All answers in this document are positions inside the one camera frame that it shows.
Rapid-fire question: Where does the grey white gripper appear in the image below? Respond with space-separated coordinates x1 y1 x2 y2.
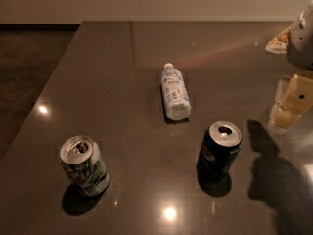
265 0 313 130

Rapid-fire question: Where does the dark blue pepsi can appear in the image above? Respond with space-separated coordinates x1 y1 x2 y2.
197 121 243 181

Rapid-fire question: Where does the blue white plastic bottle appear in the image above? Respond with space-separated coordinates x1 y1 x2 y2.
161 63 191 121

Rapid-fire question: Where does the green white soda can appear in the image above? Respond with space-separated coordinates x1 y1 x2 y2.
60 135 110 197

